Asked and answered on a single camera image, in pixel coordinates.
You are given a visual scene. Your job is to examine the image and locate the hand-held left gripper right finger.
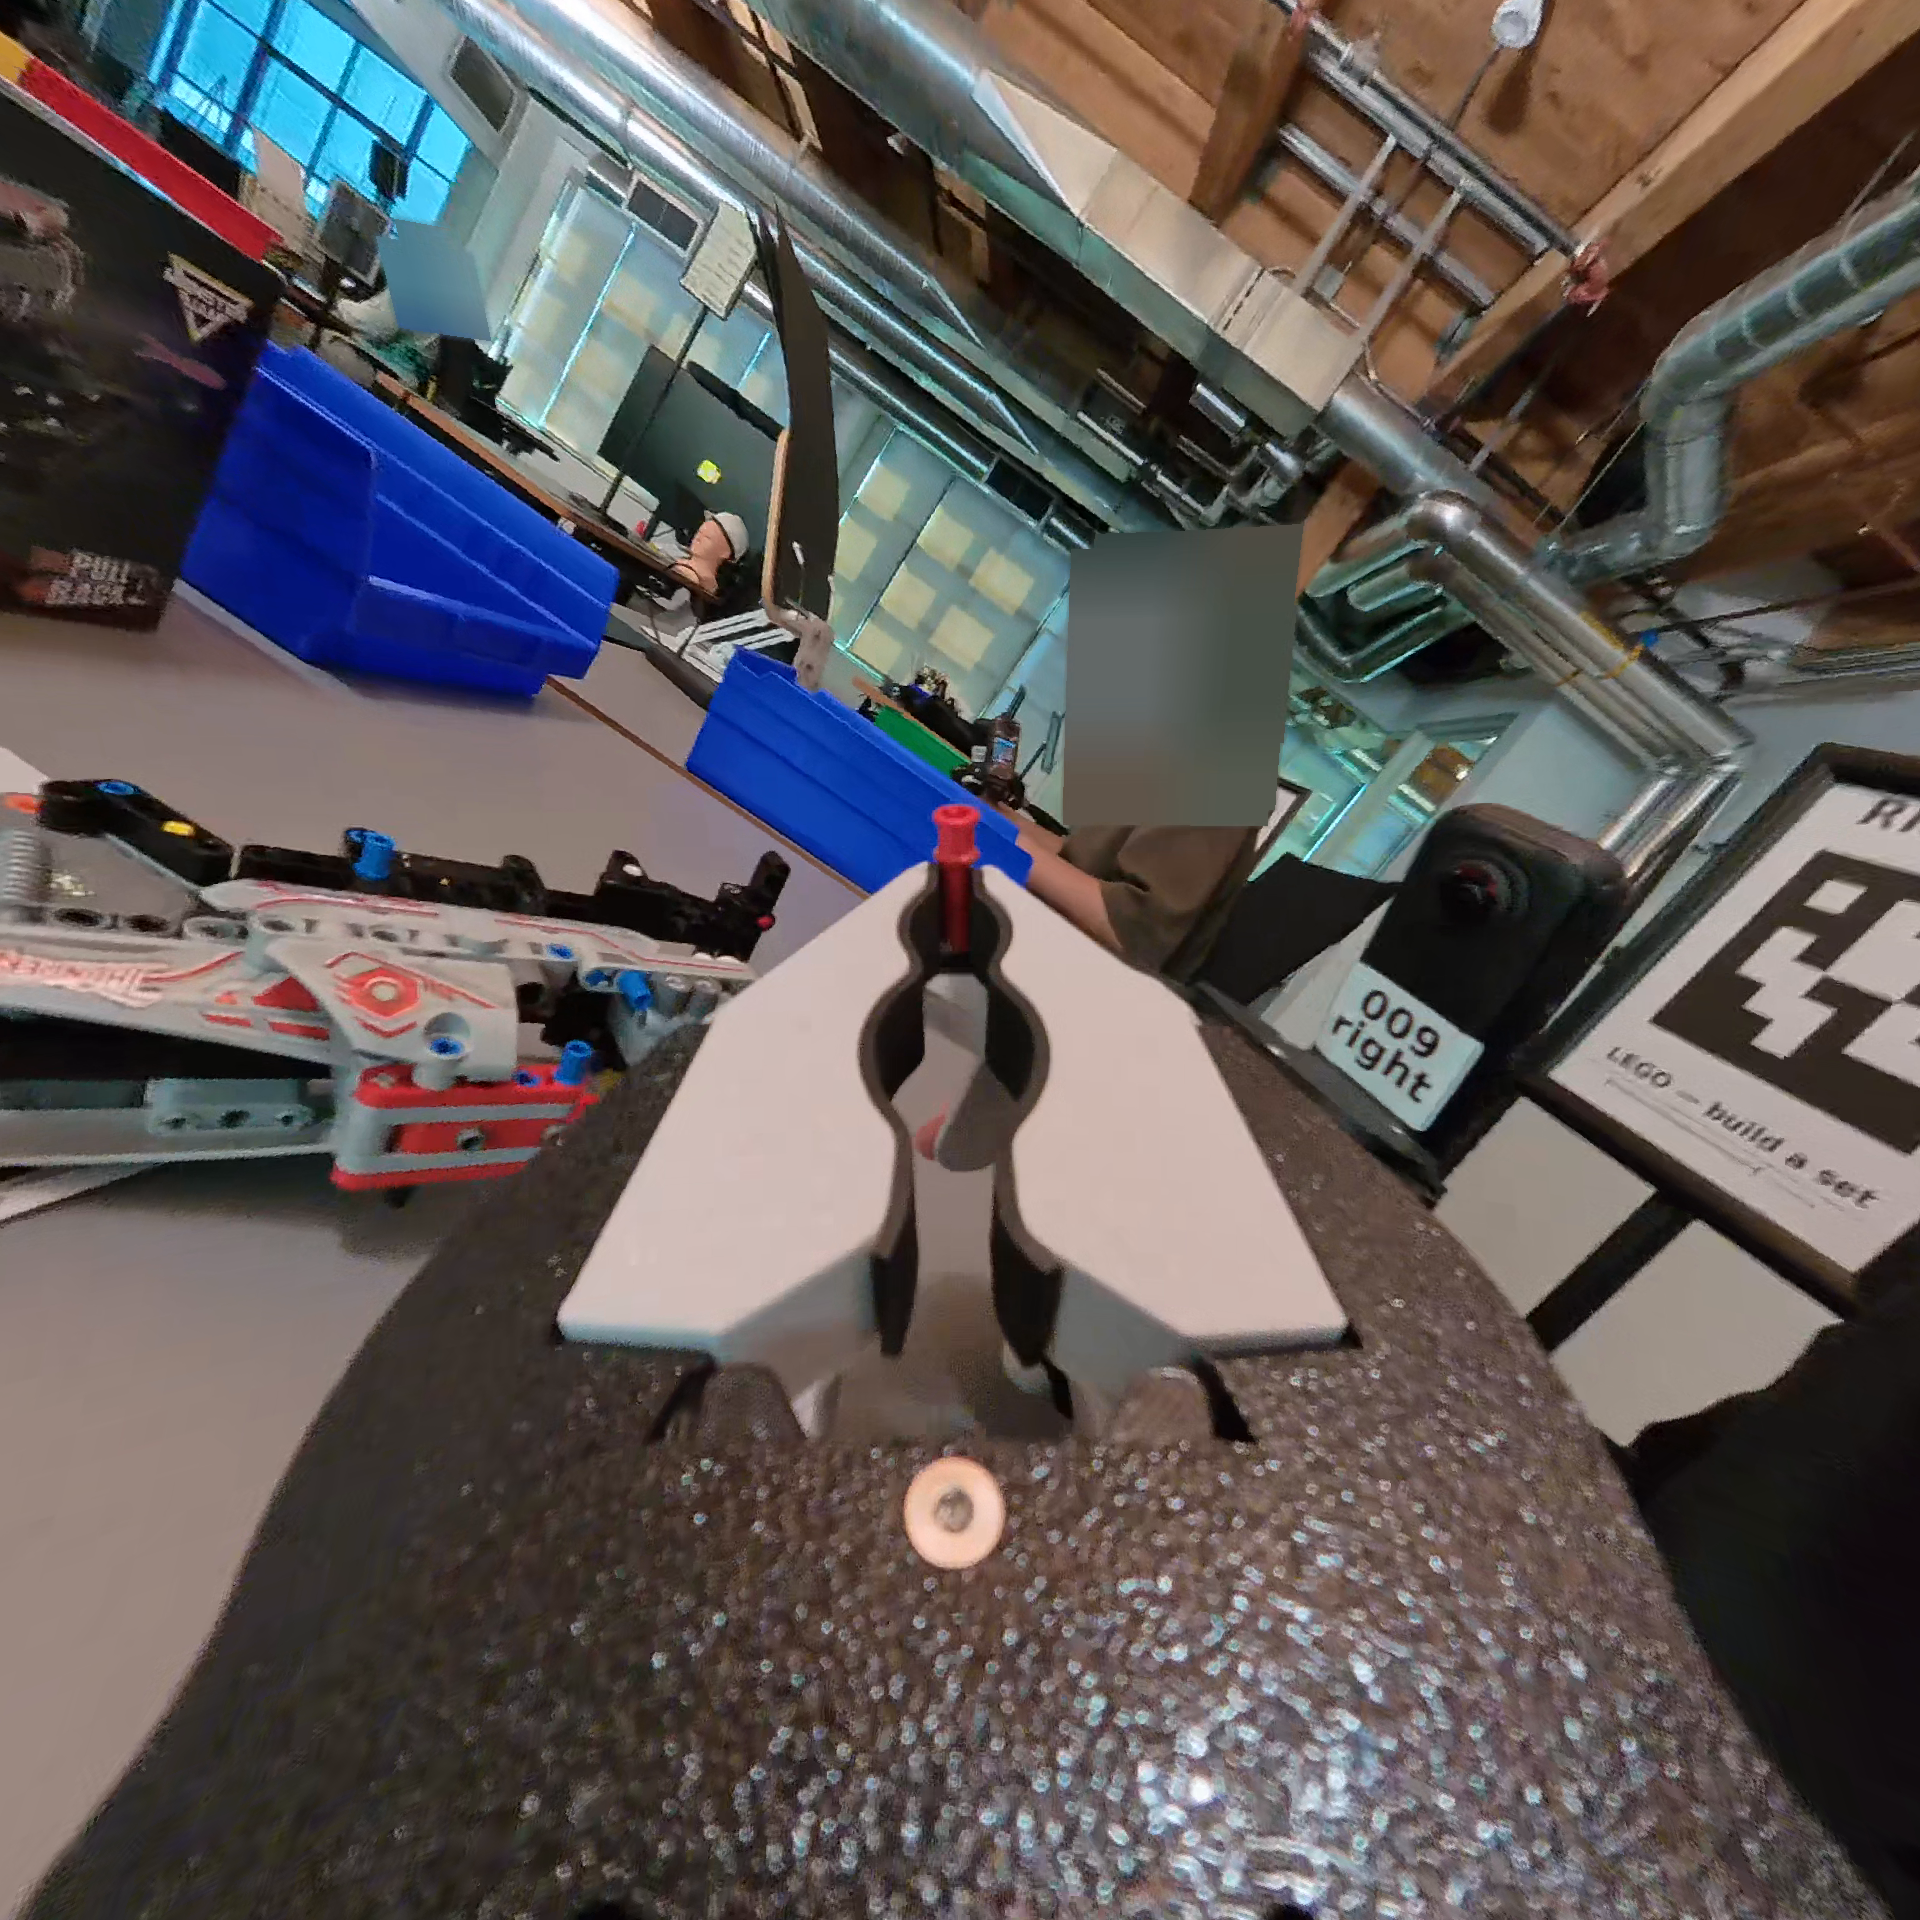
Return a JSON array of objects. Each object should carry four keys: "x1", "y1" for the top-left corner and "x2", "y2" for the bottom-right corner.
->
[{"x1": 959, "y1": 867, "x2": 1354, "y2": 1383}]

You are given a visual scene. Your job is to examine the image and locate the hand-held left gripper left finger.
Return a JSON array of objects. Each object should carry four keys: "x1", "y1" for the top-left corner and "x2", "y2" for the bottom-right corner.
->
[{"x1": 556, "y1": 862, "x2": 939, "y2": 1370}]

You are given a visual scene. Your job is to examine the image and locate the toy brick truck model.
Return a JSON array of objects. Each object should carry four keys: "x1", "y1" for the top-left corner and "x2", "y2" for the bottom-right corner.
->
[{"x1": 0, "y1": 778, "x2": 794, "y2": 1193}]

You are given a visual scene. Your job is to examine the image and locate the red toy brick pin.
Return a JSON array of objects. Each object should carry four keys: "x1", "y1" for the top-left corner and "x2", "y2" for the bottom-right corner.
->
[{"x1": 930, "y1": 803, "x2": 981, "y2": 962}]

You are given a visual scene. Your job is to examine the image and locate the white desk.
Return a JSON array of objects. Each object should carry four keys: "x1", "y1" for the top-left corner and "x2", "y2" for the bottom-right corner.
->
[{"x1": 0, "y1": 593, "x2": 1863, "y2": 1913}]

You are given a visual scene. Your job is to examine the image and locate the black framed printed sign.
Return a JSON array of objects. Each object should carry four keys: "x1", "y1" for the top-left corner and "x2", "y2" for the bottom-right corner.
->
[{"x1": 1518, "y1": 744, "x2": 1920, "y2": 1354}]

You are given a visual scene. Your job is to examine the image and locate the blue plastic storage bin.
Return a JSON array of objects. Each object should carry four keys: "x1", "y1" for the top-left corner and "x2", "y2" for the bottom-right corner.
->
[
  {"x1": 686, "y1": 648, "x2": 1037, "y2": 889},
  {"x1": 176, "y1": 343, "x2": 622, "y2": 702}
]

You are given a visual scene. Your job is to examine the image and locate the green plastic bin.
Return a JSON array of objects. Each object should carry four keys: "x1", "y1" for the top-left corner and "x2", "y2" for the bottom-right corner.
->
[{"x1": 866, "y1": 705, "x2": 981, "y2": 784}]

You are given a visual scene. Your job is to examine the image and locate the building instruction booklet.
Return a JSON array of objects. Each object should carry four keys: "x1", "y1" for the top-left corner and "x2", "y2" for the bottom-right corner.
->
[{"x1": 0, "y1": 1161, "x2": 354, "y2": 1230}]

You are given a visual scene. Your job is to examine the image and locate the black computer monitor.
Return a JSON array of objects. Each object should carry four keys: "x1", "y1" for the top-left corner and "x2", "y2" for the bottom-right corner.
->
[{"x1": 596, "y1": 346, "x2": 784, "y2": 530}]

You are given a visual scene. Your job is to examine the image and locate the hanging white paper sheet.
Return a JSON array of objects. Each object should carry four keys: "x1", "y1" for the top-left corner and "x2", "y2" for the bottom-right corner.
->
[{"x1": 678, "y1": 199, "x2": 760, "y2": 320}]

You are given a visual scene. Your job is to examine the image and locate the black toy truck box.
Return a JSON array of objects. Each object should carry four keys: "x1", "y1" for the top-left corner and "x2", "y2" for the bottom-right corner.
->
[{"x1": 0, "y1": 82, "x2": 287, "y2": 633}]

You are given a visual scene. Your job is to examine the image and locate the row of red yellow bins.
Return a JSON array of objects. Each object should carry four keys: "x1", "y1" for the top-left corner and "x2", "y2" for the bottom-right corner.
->
[{"x1": 0, "y1": 31, "x2": 291, "y2": 262}]

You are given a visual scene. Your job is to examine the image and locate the silver ventilation duct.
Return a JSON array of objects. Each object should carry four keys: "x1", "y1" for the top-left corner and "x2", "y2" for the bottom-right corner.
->
[
  {"x1": 1318, "y1": 182, "x2": 1920, "y2": 874},
  {"x1": 442, "y1": 0, "x2": 1443, "y2": 497}
]

